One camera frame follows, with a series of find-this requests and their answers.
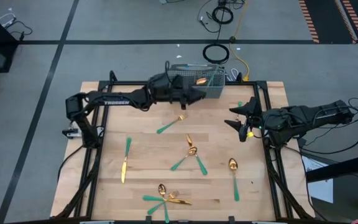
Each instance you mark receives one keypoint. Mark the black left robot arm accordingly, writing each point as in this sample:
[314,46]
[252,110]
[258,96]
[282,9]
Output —
[117,102]

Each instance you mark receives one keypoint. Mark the white paper sheet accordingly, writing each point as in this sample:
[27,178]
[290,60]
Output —
[322,189]

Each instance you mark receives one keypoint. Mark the black orange-striped floor mat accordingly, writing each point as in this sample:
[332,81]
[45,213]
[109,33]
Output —
[328,18]

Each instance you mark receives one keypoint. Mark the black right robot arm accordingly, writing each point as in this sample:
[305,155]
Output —
[315,116]

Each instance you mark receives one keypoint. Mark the black desk beam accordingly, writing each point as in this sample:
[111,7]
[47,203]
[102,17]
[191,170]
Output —
[337,169]

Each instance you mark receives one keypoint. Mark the black power adapter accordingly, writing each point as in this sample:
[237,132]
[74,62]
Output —
[232,39]

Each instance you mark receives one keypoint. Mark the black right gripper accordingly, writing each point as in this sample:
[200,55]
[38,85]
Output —
[259,126]

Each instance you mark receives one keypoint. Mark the yellow tape tag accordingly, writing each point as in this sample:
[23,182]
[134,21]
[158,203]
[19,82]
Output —
[250,134]

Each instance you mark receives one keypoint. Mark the black aluminium table frame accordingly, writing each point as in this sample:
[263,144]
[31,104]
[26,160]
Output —
[250,83]

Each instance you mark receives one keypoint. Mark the grey mesh cutlery basket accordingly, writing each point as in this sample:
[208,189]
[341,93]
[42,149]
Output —
[213,91]

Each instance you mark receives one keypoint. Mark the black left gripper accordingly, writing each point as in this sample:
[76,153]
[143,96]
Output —
[179,95]

